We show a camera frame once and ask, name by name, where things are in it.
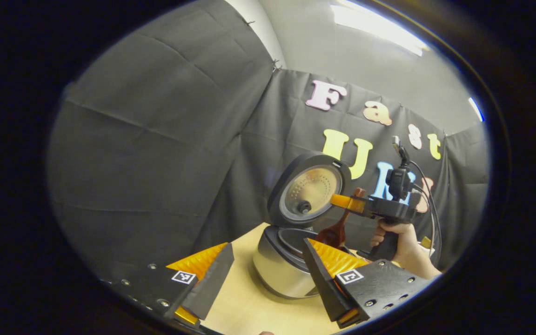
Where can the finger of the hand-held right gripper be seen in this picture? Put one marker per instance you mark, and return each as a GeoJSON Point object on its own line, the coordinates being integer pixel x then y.
{"type": "Point", "coordinates": [345, 202]}

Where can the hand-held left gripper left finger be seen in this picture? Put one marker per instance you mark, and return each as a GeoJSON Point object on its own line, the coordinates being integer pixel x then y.
{"type": "Point", "coordinates": [212, 284]}

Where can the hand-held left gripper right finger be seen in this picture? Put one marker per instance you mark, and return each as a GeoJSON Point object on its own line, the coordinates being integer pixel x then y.
{"type": "Point", "coordinates": [321, 284]}

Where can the brown wooden spoon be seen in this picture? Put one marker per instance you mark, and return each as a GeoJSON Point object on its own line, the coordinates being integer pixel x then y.
{"type": "Point", "coordinates": [335, 232]}

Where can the black and silver rice cooker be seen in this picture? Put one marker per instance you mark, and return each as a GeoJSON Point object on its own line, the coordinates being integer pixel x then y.
{"type": "Point", "coordinates": [277, 270]}

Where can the brown toast slice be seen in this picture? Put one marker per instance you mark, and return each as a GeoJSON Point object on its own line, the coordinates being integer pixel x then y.
{"type": "Point", "coordinates": [425, 242]}

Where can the small ceiling light panel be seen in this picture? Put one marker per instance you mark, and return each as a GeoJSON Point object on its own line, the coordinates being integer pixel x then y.
{"type": "Point", "coordinates": [476, 109]}

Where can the black backdrop cloth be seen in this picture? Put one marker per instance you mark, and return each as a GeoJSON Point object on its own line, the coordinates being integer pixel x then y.
{"type": "Point", "coordinates": [156, 139]}

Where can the large ceiling light panel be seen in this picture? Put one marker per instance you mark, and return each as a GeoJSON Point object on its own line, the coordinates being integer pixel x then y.
{"type": "Point", "coordinates": [375, 28]}

